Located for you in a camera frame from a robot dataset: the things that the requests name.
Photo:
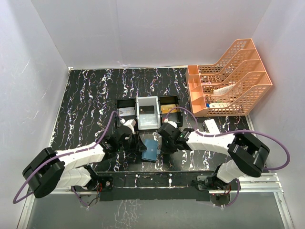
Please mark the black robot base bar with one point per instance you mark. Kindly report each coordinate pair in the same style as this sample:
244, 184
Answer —
165, 185

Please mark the black card tray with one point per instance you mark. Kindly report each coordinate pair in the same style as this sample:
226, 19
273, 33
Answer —
174, 117
131, 102

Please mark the white bottle in organizer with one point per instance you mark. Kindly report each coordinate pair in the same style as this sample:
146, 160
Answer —
217, 105

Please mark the black left card tray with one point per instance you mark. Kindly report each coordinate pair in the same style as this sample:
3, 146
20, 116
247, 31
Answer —
131, 102

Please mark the gold card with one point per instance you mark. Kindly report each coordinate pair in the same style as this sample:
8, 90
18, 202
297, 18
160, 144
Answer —
165, 108

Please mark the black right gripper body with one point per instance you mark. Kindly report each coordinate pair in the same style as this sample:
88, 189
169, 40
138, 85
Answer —
167, 146

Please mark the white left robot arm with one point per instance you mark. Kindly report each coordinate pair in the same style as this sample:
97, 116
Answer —
52, 169

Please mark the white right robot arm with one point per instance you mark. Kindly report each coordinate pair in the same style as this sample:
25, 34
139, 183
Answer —
248, 154

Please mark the white middle card tray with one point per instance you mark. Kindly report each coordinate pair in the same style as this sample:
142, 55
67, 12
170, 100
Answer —
152, 121

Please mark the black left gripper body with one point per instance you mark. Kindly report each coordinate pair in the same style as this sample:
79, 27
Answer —
129, 146

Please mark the white paper in organizer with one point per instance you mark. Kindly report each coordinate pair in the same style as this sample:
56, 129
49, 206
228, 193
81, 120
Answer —
223, 90

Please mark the black card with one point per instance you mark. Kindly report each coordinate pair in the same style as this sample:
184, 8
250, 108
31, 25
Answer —
146, 110

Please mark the black right card tray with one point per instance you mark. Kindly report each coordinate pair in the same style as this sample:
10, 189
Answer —
174, 117

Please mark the white silver card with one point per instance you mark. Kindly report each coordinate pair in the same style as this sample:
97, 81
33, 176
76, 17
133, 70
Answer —
126, 111

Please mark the orange plastic file organizer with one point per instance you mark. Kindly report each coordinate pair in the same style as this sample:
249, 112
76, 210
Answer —
240, 64

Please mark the blue card holder wallet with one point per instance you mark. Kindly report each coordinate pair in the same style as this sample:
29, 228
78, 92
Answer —
151, 152

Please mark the aluminium frame rail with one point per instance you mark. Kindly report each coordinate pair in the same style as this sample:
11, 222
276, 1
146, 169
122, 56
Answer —
268, 181

